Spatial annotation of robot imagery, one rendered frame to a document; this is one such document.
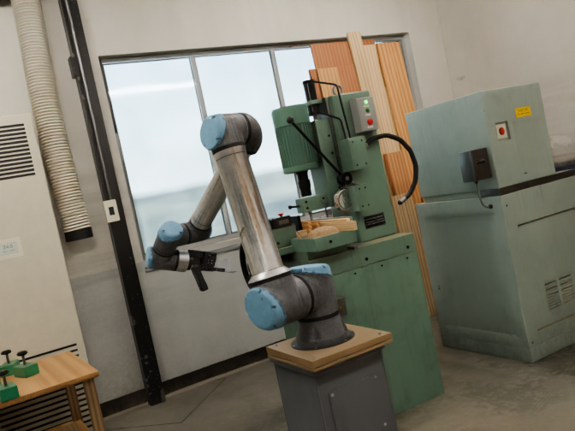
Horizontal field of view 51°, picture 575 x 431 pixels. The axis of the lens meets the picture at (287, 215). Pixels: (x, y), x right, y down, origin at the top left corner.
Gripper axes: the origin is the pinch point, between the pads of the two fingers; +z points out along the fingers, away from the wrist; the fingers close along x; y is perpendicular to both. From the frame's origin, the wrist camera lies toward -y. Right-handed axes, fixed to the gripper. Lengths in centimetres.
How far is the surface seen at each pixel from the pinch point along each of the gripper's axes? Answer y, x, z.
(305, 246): 14.5, -9.5, 29.9
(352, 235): 22, -19, 47
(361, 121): 77, -6, 54
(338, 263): 8.8, -11.1, 46.3
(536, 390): -38, -44, 137
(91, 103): 89, 125, -52
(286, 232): 20.7, 4.3, 26.2
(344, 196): 41, -3, 51
